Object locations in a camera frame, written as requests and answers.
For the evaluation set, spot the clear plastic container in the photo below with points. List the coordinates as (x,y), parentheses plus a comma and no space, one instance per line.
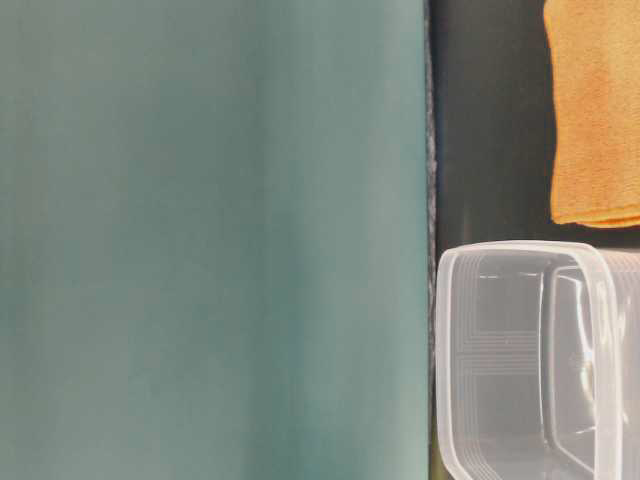
(537,361)

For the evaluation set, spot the teal backdrop curtain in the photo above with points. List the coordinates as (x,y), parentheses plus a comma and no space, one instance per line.
(213,240)

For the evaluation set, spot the folded orange towel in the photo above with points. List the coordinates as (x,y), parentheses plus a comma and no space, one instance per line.
(594,48)

